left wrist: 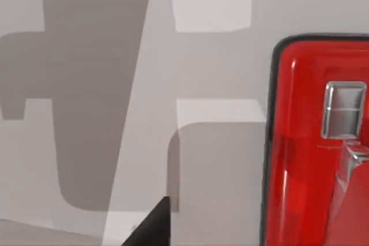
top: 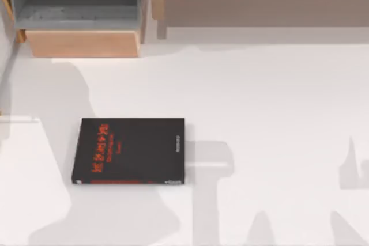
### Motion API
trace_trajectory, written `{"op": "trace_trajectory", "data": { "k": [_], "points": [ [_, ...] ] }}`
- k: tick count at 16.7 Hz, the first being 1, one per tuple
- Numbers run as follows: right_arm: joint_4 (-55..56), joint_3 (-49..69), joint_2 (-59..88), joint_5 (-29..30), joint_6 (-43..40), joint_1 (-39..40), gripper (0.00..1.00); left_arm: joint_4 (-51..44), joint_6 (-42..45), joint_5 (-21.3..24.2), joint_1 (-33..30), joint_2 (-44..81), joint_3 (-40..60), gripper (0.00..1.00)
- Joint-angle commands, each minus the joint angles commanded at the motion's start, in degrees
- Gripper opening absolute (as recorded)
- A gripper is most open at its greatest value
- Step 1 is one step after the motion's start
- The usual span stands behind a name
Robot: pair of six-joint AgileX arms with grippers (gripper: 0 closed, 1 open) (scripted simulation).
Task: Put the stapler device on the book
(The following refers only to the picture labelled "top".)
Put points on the black book with red lettering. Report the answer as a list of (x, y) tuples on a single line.
[(129, 153)]

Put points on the pale wooden drawer front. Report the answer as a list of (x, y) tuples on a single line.
[(82, 43)]

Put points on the wooden shelf unit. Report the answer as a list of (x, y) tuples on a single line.
[(259, 1)]

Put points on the wooden cupboard frame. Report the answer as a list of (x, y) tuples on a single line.
[(6, 9)]

